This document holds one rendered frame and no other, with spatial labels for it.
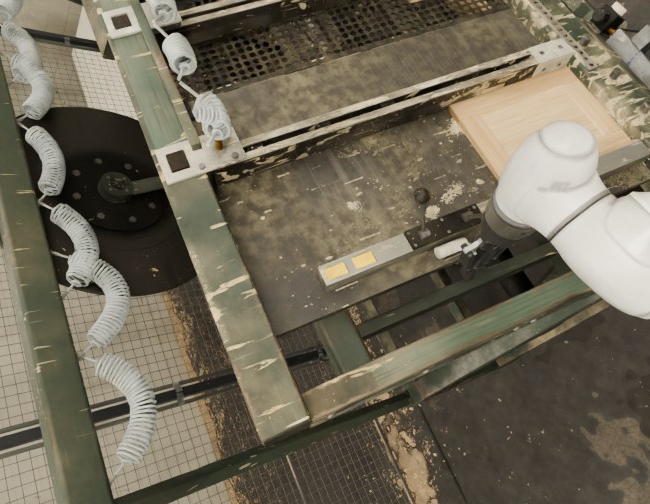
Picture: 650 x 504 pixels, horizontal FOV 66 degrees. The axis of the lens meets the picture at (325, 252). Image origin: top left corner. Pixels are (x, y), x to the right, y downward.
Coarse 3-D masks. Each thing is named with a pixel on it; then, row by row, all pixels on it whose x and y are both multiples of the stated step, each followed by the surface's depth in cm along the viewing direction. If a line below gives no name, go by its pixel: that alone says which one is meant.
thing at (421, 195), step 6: (414, 192) 111; (420, 192) 109; (426, 192) 110; (414, 198) 111; (420, 198) 110; (426, 198) 110; (420, 204) 112; (420, 210) 113; (426, 228) 117; (420, 234) 116; (426, 234) 116
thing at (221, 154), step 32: (480, 64) 139; (512, 64) 143; (544, 64) 143; (384, 96) 132; (416, 96) 136; (448, 96) 136; (224, 128) 111; (288, 128) 126; (320, 128) 126; (352, 128) 129; (384, 128) 135; (160, 160) 115; (192, 160) 116; (224, 160) 116; (256, 160) 123; (288, 160) 129
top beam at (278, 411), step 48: (96, 0) 138; (144, 48) 131; (144, 96) 124; (192, 192) 113; (192, 240) 108; (240, 288) 104; (240, 336) 99; (240, 384) 95; (288, 384) 96; (288, 432) 93
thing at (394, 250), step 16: (640, 144) 134; (608, 160) 131; (624, 160) 132; (640, 160) 134; (608, 176) 134; (480, 208) 123; (400, 240) 117; (448, 240) 121; (352, 256) 115; (384, 256) 115; (400, 256) 116; (320, 272) 113; (352, 272) 113; (368, 272) 116
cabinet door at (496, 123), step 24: (552, 72) 147; (480, 96) 141; (504, 96) 142; (528, 96) 142; (552, 96) 143; (576, 96) 143; (456, 120) 139; (480, 120) 137; (504, 120) 138; (528, 120) 139; (552, 120) 139; (576, 120) 140; (600, 120) 140; (480, 144) 134; (504, 144) 135; (600, 144) 136; (624, 144) 137
